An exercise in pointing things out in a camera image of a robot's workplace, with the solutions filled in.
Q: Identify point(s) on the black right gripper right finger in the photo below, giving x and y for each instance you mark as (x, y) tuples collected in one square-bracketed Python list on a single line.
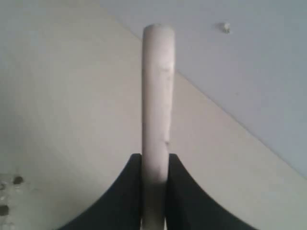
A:
[(189, 207)]

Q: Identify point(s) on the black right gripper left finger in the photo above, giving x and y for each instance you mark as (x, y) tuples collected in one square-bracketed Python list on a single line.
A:
[(119, 208)]

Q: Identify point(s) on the wooden paint brush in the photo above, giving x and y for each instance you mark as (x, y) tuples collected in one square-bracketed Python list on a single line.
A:
[(158, 69)]

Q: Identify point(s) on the white wall anchor plug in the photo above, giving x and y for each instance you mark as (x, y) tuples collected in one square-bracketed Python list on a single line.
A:
[(223, 27)]

